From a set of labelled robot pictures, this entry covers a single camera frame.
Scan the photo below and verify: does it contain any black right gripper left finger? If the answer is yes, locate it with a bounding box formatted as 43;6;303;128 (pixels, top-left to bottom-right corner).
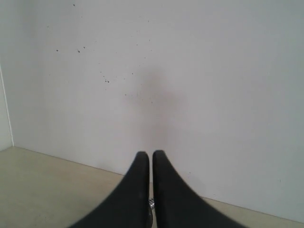
71;152;150;228

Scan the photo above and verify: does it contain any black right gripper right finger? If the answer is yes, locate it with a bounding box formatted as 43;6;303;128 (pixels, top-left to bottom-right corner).
152;150;244;228

